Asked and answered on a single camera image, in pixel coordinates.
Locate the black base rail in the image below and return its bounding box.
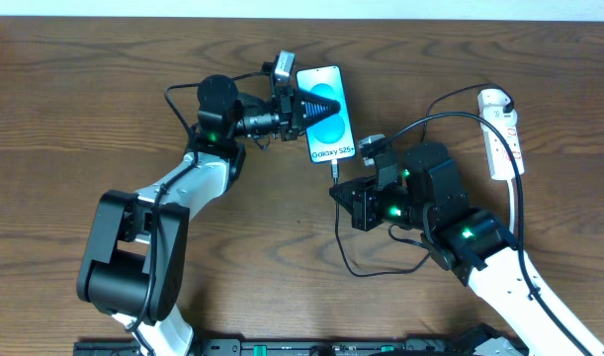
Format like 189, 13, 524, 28
73, 337, 530, 356

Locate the white power strip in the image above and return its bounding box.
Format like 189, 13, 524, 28
480, 107, 525, 181

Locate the white USB charger adapter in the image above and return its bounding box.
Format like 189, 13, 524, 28
477, 88, 518, 131

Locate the blue Galaxy smartphone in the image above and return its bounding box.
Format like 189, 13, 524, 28
296, 65, 356, 163

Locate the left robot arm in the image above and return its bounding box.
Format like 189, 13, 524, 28
76, 74, 342, 355

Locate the black USB charging cable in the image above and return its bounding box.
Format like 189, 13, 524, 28
329, 82, 516, 279

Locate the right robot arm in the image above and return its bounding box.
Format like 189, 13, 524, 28
329, 143, 604, 355

